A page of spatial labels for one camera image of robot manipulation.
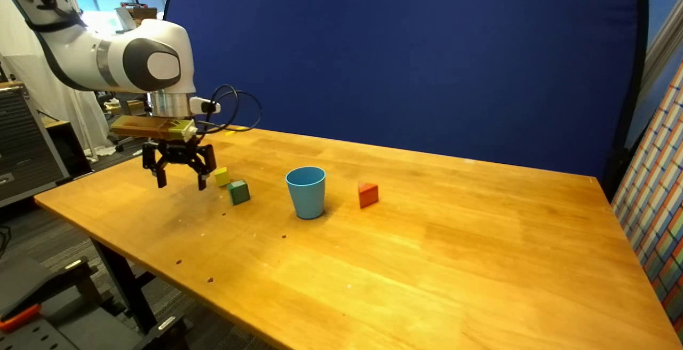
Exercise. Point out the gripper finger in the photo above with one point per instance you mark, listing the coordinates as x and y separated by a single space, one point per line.
203 171
161 175

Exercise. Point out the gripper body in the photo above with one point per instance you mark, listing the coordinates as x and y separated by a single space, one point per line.
179 151

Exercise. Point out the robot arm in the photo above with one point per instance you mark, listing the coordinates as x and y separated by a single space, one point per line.
80 56

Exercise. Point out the yellow block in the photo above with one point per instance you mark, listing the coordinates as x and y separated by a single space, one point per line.
222 177

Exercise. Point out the green block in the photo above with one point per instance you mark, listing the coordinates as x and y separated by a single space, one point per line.
239 193

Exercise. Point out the light blue cup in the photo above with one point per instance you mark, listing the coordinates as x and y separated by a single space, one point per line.
307 198

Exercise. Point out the red block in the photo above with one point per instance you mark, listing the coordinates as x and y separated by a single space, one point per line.
368 196

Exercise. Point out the black box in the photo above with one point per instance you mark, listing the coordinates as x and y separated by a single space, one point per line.
69 150

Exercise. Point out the black slatted equipment case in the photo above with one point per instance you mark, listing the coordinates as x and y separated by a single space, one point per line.
24 142

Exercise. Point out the white curtain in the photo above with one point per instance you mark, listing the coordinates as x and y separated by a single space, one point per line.
32 83

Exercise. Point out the black workbench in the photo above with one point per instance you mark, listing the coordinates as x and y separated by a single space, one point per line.
64 312

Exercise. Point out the blue backdrop screen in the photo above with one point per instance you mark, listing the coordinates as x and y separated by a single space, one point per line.
405 51

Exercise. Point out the multicoloured patterned panel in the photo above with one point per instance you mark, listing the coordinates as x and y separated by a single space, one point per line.
659 190

